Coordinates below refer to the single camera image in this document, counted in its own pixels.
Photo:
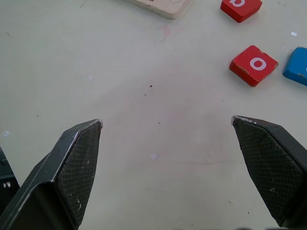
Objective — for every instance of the wooden tile rack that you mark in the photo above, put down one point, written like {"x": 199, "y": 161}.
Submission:
{"x": 163, "y": 7}

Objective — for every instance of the blue block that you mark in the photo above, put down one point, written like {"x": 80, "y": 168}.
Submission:
{"x": 297, "y": 64}

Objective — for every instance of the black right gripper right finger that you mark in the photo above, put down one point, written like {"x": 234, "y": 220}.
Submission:
{"x": 275, "y": 167}

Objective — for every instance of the red letter o block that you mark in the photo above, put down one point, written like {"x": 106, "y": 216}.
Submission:
{"x": 242, "y": 62}

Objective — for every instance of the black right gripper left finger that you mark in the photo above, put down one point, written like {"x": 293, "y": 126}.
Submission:
{"x": 48, "y": 191}

